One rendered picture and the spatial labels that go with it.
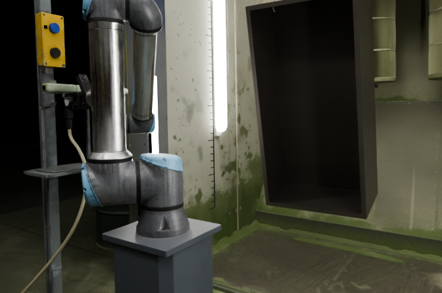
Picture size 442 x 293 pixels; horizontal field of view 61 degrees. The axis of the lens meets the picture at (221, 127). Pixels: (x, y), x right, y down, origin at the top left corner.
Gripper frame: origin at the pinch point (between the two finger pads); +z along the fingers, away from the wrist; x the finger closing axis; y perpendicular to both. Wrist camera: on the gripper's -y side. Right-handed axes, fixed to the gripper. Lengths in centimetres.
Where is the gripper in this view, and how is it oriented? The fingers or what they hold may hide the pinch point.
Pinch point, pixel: (67, 95)
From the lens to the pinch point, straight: 196.0
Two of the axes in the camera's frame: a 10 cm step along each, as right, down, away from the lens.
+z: -8.3, -0.1, 5.6
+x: 5.6, -0.5, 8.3
